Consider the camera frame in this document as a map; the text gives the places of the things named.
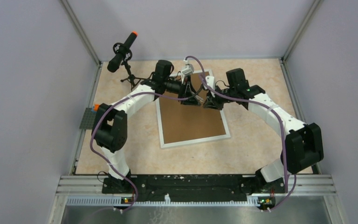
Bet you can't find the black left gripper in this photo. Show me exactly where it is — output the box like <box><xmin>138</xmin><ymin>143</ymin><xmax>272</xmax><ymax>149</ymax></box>
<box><xmin>163</xmin><ymin>74</ymin><xmax>200</xmax><ymax>106</ymax></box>

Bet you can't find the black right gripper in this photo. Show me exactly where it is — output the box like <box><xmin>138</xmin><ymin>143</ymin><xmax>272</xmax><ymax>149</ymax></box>
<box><xmin>203</xmin><ymin>84</ymin><xmax>236</xmax><ymax>111</ymax></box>

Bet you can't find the brown frame backing board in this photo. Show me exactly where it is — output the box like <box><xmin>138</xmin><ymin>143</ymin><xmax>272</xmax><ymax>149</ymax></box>
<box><xmin>159</xmin><ymin>71</ymin><xmax>227</xmax><ymax>144</ymax></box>

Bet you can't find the white picture frame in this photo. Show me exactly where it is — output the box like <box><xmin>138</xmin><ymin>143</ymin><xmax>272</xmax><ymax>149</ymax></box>
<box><xmin>155</xmin><ymin>69</ymin><xmax>231</xmax><ymax>149</ymax></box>

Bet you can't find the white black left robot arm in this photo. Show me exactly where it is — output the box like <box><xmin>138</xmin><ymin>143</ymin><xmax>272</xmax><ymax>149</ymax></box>
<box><xmin>91</xmin><ymin>60</ymin><xmax>202</xmax><ymax>193</ymax></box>

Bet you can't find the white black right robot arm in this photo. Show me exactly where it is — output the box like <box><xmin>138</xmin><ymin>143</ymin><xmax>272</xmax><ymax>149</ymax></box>
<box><xmin>200</xmin><ymin>68</ymin><xmax>324</xmax><ymax>192</ymax></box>

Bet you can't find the black microphone tripod stand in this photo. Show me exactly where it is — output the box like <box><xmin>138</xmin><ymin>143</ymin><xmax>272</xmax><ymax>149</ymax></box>
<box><xmin>120</xmin><ymin>62</ymin><xmax>145</xmax><ymax>91</ymax></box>

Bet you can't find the black microphone orange tip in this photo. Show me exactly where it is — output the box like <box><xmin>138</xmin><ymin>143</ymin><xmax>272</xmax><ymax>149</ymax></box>
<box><xmin>107</xmin><ymin>31</ymin><xmax>138</xmax><ymax>73</ymax></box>

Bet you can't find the grey lego baseplate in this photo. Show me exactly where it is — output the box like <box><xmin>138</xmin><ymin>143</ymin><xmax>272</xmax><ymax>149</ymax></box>
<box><xmin>79</xmin><ymin>108</ymin><xmax>96</xmax><ymax>130</ymax></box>

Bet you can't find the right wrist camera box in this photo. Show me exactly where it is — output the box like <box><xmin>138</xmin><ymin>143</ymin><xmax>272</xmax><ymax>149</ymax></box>
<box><xmin>203</xmin><ymin>75</ymin><xmax>215</xmax><ymax>90</ymax></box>

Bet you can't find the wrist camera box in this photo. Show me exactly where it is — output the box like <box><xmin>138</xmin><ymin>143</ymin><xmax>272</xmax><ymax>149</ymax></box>
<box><xmin>180</xmin><ymin>63</ymin><xmax>194</xmax><ymax>77</ymax></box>
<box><xmin>203</xmin><ymin>75</ymin><xmax>215</xmax><ymax>90</ymax></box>

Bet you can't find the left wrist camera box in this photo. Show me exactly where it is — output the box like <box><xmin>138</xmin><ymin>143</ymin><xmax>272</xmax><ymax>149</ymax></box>
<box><xmin>180</xmin><ymin>63</ymin><xmax>194</xmax><ymax>77</ymax></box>

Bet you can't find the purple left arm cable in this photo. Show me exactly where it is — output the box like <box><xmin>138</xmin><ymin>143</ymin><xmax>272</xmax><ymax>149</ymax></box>
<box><xmin>89</xmin><ymin>56</ymin><xmax>212</xmax><ymax>214</ymax></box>

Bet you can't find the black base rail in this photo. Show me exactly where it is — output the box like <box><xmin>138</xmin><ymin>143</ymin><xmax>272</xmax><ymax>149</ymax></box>
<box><xmin>102</xmin><ymin>174</ymin><xmax>285</xmax><ymax>202</ymax></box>

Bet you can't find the aluminium front rail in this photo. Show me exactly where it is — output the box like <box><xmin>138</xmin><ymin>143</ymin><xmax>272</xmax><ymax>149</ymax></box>
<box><xmin>49</xmin><ymin>174</ymin><xmax>349</xmax><ymax>224</ymax></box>

